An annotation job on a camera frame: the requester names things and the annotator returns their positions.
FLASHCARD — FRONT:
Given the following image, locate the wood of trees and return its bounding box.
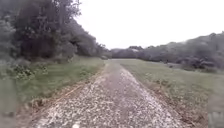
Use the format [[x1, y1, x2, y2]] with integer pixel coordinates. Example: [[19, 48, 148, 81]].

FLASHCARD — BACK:
[[0, 0, 224, 74]]

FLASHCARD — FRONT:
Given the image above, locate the grass verge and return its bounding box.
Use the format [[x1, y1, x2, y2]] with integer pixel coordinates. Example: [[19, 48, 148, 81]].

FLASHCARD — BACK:
[[0, 55, 106, 128]]

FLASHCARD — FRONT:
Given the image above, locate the grey gravel path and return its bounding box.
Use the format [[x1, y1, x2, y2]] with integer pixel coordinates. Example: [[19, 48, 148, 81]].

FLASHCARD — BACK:
[[31, 61, 188, 128]]

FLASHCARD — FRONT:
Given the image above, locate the grass field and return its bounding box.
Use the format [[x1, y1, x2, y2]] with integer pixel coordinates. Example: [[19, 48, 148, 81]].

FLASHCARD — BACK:
[[111, 58, 224, 128]]

